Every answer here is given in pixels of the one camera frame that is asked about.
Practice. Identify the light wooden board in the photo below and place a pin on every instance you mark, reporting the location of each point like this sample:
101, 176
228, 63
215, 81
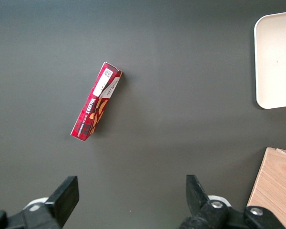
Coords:
274, 186

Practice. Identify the red tartan shortbread box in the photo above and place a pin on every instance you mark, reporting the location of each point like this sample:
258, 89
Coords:
95, 105

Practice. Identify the white rectangular tray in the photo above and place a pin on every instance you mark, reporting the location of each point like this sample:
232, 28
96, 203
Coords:
276, 59

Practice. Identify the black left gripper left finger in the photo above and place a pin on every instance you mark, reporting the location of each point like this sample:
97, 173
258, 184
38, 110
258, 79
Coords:
62, 202

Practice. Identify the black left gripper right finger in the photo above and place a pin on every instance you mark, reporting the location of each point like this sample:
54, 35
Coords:
200, 200

